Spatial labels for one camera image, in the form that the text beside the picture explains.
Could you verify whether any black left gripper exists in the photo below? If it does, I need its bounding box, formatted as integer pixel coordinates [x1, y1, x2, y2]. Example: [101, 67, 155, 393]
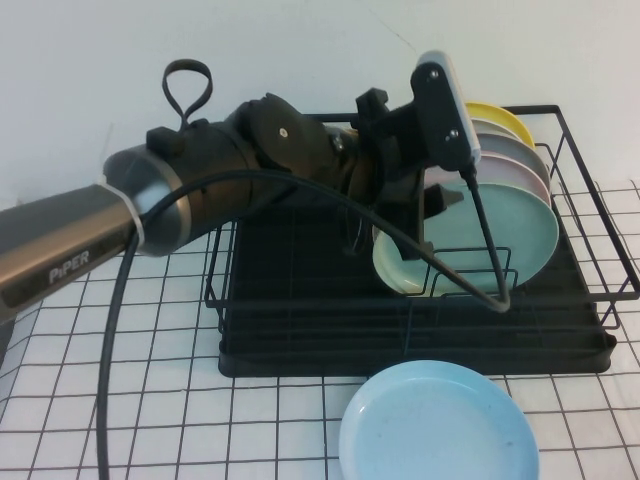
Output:
[349, 88, 464, 261]

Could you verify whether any teal green plate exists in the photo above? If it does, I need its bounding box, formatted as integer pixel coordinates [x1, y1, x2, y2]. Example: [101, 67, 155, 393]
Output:
[372, 182, 560, 296]

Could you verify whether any pink plate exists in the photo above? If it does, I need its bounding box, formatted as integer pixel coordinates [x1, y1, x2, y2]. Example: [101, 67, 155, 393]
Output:
[478, 153, 553, 207]

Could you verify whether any white plate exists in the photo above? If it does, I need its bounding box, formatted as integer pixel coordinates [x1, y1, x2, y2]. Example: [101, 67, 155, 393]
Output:
[469, 117, 536, 151]

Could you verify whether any yellow plate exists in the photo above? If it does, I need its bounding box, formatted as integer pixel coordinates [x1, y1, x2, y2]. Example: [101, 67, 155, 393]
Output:
[464, 101, 536, 151]

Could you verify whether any light blue plate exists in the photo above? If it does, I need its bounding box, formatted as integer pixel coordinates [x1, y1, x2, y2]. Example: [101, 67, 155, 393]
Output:
[339, 359, 541, 480]

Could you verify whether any black plastic drain tray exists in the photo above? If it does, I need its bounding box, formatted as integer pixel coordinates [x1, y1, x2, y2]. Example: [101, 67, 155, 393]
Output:
[218, 177, 619, 379]

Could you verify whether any white black grid tablecloth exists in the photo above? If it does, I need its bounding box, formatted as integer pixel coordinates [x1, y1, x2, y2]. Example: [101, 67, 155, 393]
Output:
[0, 180, 640, 480]

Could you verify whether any white zip tie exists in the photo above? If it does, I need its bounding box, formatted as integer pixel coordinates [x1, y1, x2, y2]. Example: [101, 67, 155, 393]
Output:
[98, 173, 151, 251]

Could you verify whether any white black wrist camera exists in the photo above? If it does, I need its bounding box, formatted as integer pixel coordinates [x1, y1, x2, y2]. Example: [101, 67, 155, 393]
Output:
[409, 49, 483, 172]

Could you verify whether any black wire dish rack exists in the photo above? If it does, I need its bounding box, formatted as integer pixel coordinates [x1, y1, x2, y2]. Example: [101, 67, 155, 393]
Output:
[204, 103, 640, 334]

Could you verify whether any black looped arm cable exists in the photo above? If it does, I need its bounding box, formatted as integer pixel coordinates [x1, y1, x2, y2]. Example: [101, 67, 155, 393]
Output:
[162, 58, 214, 132]

